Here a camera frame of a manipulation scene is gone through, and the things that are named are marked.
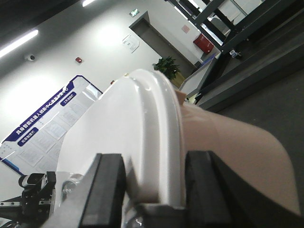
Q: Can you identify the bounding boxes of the white plastic storage bin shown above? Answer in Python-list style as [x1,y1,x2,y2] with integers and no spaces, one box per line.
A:
[174,90,301,215]

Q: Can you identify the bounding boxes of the white security camera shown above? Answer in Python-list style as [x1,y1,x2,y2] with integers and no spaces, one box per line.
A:
[24,54,36,61]

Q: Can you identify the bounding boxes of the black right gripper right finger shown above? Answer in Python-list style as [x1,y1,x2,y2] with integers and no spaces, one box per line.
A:
[136,151,304,228]

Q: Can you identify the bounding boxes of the grey door frame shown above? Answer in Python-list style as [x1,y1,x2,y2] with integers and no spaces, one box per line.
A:
[129,11,196,77]

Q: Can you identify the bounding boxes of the white glossy bin lid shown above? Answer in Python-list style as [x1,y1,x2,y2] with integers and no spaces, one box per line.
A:
[57,69,184,218]

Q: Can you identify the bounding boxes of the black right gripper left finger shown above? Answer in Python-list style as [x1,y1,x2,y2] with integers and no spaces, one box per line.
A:
[53,154,126,228]

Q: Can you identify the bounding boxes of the green potted plant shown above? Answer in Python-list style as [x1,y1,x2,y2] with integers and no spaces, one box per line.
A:
[152,57,180,80]

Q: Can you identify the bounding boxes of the black metal frame rack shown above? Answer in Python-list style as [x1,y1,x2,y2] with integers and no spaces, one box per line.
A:
[171,0,304,112]

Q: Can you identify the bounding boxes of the left robot arm camera unit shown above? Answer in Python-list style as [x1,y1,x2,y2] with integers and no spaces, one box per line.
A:
[0,171,57,228]

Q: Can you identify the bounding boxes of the red fire cabinet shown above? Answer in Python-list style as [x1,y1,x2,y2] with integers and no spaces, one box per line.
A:
[193,34,214,54]

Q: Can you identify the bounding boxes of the blue white notice board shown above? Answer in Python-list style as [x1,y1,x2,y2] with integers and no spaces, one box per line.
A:
[0,75,102,175]

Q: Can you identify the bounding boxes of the red fire alarm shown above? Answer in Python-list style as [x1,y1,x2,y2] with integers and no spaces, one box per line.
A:
[75,57,83,64]

